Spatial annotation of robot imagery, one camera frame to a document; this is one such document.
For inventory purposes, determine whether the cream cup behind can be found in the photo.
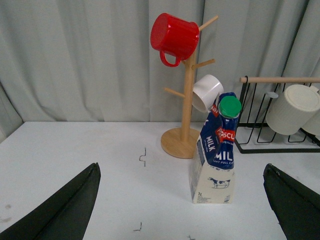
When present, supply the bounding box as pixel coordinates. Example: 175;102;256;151
301;85;320;137

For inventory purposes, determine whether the red plastic mug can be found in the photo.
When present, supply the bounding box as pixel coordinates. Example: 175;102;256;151
150;12;200;68

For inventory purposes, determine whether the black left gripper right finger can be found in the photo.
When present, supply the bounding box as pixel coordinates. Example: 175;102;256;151
263;163;320;240

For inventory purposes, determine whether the black wire dish rack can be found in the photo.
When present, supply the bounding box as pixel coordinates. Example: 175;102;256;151
234;76;320;154

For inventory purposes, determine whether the grey curtain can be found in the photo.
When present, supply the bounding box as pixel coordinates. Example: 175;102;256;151
0;0;320;140

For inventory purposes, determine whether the wooden mug tree stand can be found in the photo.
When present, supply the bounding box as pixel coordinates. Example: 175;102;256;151
160;15;219;159

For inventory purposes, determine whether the blue white milk carton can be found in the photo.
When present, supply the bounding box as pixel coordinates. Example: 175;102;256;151
189;92;242;204

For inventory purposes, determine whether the cream ribbed cup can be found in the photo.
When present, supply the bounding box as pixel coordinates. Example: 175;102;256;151
265;84;320;136

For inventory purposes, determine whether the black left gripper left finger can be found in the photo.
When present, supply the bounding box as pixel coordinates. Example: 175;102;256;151
0;163;101;240

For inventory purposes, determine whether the white ceramic mug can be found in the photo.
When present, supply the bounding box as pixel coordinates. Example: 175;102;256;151
192;74;224;113

